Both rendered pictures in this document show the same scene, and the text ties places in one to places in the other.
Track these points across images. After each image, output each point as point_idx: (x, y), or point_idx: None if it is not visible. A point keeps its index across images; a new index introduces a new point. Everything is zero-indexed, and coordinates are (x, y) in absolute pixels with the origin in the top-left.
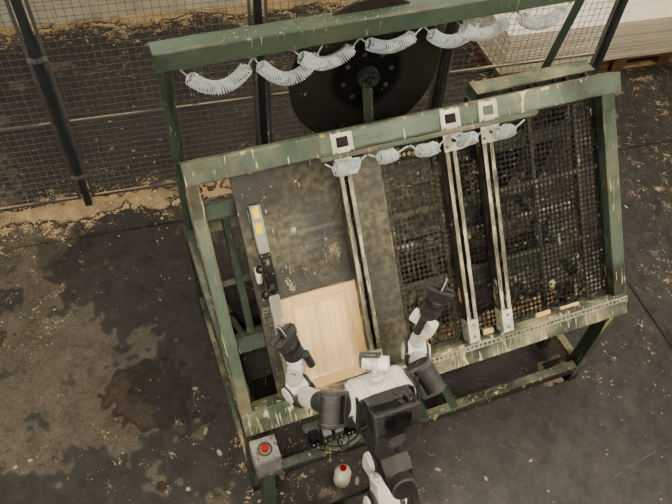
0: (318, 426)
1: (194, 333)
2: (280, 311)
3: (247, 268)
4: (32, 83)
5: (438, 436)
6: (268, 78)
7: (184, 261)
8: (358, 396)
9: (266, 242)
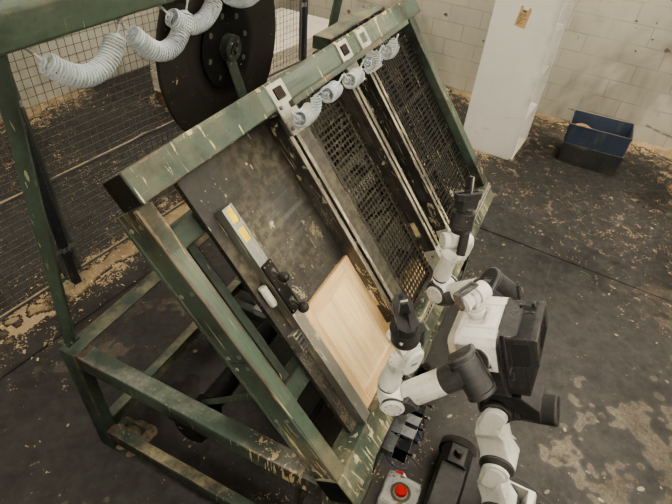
0: (478, 401)
1: (123, 475)
2: (310, 326)
3: None
4: None
5: None
6: (147, 49)
7: (45, 412)
8: (488, 339)
9: (259, 248)
